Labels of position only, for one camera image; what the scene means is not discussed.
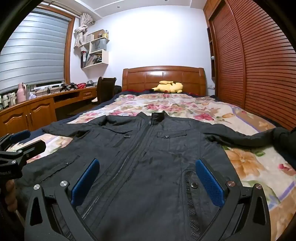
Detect yellow plush toy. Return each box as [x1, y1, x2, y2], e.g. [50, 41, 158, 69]
[151, 80, 184, 94]

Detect dark wooden chair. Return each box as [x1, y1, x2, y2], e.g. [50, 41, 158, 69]
[91, 76, 117, 105]

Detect grey window blind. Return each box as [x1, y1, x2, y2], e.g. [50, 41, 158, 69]
[0, 10, 71, 93]

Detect white wall shelf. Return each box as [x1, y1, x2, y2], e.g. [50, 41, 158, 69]
[80, 30, 110, 69]

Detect wooden desk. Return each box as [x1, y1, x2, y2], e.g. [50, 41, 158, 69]
[0, 85, 97, 139]

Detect black zip jacket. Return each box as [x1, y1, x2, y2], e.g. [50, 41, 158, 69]
[15, 111, 296, 241]

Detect curtain rod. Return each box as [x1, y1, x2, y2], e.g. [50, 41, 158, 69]
[44, 0, 84, 18]

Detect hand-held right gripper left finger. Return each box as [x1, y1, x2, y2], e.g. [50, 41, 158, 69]
[24, 158, 100, 241]

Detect tied beige curtain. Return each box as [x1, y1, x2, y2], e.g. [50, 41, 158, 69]
[73, 13, 95, 49]

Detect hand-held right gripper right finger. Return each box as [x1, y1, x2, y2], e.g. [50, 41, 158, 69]
[195, 158, 271, 241]

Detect person's left hand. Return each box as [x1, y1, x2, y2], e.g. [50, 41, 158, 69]
[5, 179, 18, 209]

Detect grey paper bag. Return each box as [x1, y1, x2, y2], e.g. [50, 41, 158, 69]
[90, 38, 108, 55]

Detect wooden window frame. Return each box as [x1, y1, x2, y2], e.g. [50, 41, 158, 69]
[35, 3, 77, 85]

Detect pink thermos bottle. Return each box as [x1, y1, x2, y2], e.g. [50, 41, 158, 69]
[18, 83, 27, 102]

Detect wooden bed headboard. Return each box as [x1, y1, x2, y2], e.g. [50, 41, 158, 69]
[122, 66, 207, 96]

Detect black tripod stands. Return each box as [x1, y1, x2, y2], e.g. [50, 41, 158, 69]
[60, 82, 78, 92]

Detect row of books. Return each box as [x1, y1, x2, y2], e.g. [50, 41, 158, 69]
[85, 53, 102, 67]

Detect wooden louvered wardrobe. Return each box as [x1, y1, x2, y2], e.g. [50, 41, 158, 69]
[203, 0, 296, 130]

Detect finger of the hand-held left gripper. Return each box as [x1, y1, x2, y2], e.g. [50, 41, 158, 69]
[0, 130, 31, 149]
[6, 140, 47, 163]

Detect bed with floral blanket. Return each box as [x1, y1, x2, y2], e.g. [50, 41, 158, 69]
[7, 93, 296, 232]

